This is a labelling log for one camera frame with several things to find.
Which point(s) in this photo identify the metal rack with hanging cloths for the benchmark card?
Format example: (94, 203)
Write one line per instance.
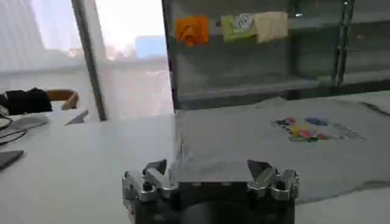
(243, 61)

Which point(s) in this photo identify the white desk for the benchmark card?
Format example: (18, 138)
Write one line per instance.
(77, 118)

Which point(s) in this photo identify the dark window frame post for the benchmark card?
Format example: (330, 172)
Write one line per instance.
(91, 67)

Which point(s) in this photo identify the dark grey laptop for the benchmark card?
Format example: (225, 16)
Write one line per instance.
(7, 157)

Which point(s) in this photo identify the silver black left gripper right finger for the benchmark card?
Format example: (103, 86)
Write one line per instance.
(265, 182)

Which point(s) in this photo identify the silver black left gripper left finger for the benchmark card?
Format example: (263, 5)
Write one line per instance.
(158, 179)

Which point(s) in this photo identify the grey printed T-shirt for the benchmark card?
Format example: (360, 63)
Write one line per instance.
(243, 140)

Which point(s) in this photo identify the person's hand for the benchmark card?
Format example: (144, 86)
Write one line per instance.
(73, 102)

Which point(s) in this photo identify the white computer mouse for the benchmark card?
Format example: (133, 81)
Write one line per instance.
(30, 121)

